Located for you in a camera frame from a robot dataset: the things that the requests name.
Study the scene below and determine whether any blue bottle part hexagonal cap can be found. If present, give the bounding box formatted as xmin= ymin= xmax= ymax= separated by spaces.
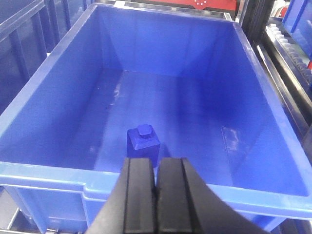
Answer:
xmin=126 ymin=124 xmax=160 ymax=168

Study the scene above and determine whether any blue neighbour bin left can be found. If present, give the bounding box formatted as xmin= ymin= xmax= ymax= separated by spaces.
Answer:
xmin=0 ymin=0 xmax=93 ymax=112

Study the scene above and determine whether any blue target bin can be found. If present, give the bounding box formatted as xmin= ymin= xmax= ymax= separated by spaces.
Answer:
xmin=0 ymin=3 xmax=312 ymax=232

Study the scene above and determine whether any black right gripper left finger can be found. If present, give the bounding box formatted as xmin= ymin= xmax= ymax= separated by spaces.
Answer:
xmin=86 ymin=158 xmax=156 ymax=234

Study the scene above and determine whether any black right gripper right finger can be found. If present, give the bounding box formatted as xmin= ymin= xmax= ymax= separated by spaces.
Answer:
xmin=157 ymin=157 xmax=265 ymax=234

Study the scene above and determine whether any white roller track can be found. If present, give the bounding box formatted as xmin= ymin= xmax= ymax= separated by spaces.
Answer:
xmin=268 ymin=23 xmax=312 ymax=89

